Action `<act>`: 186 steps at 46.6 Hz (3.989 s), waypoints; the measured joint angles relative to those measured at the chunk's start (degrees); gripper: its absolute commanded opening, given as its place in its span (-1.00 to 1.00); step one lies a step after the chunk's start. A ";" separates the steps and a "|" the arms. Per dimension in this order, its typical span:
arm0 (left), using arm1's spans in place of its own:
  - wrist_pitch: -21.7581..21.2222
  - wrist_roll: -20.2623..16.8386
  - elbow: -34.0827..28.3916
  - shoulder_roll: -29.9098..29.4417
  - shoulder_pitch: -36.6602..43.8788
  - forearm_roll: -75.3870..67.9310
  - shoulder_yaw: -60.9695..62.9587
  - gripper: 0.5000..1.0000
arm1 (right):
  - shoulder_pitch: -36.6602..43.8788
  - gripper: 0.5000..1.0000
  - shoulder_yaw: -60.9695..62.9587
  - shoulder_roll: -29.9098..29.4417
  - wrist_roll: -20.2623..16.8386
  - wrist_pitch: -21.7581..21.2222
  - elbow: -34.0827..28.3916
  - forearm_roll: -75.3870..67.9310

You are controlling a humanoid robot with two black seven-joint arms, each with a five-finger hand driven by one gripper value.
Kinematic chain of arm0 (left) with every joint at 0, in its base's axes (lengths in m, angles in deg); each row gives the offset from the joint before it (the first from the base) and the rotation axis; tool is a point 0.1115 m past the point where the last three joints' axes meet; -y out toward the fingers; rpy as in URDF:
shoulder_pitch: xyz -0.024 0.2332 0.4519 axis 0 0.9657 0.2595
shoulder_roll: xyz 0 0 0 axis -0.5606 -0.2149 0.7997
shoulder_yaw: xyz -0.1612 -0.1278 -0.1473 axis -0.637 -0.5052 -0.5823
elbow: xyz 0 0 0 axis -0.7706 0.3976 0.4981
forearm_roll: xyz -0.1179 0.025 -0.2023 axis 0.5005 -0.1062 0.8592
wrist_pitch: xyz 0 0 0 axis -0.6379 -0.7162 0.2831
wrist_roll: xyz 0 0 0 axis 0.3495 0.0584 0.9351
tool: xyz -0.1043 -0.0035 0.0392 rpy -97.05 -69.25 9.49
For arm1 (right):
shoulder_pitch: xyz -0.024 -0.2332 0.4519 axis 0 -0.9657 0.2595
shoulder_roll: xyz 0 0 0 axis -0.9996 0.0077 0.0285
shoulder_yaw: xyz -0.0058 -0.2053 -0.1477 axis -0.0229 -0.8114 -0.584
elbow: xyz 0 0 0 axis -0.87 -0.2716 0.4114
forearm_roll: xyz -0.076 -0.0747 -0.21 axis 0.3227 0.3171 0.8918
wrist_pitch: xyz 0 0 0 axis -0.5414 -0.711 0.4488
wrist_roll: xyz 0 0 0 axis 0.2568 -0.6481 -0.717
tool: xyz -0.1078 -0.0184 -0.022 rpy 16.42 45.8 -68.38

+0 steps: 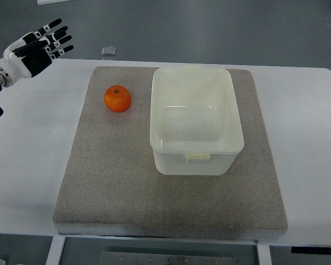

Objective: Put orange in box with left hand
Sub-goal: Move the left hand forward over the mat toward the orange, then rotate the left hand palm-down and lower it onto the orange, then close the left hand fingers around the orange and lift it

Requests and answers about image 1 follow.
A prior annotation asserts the white plastic box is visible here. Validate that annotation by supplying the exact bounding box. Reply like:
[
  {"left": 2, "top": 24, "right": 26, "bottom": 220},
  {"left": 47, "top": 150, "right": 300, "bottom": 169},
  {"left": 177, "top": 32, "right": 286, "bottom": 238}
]
[{"left": 150, "top": 67, "right": 244, "bottom": 176}]

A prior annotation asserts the small clear floor plate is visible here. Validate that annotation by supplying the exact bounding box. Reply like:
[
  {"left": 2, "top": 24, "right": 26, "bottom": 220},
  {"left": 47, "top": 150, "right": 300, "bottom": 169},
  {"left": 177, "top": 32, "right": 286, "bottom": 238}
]
[{"left": 101, "top": 46, "right": 116, "bottom": 56}]

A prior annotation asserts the white table leg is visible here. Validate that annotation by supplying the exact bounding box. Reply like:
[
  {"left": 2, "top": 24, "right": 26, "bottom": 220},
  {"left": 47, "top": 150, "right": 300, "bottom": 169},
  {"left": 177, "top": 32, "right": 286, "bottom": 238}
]
[
  {"left": 257, "top": 245, "right": 272, "bottom": 265},
  {"left": 45, "top": 235, "right": 66, "bottom": 265}
]

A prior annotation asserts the orange fruit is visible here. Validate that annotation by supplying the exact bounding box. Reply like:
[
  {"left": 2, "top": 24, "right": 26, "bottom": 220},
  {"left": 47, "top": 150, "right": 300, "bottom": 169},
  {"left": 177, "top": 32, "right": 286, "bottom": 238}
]
[{"left": 104, "top": 85, "right": 132, "bottom": 113}]

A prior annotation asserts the white table leg left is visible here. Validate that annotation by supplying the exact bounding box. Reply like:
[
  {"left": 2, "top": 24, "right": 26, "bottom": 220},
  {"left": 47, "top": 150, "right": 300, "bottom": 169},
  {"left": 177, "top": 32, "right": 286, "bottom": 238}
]
[{"left": 45, "top": 235, "right": 66, "bottom": 265}]

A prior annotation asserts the black strip under table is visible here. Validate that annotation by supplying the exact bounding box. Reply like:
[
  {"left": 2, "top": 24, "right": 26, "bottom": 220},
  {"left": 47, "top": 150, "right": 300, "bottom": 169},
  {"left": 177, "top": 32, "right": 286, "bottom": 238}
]
[{"left": 291, "top": 246, "right": 331, "bottom": 255}]

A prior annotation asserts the white table leg right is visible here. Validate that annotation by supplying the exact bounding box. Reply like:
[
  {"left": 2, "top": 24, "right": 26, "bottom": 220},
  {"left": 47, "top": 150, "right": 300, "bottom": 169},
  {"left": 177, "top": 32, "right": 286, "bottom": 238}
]
[{"left": 257, "top": 245, "right": 272, "bottom": 265}]

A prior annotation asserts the grey felt mat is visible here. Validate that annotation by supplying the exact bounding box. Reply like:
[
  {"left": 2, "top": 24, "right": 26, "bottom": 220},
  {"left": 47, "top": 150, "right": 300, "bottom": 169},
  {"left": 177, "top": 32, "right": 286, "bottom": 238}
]
[{"left": 54, "top": 66, "right": 287, "bottom": 240}]

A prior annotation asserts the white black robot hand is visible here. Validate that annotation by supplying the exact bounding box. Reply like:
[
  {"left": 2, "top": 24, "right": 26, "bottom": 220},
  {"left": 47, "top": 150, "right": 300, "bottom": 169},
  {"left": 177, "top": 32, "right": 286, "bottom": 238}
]
[{"left": 0, "top": 18, "right": 74, "bottom": 88}]

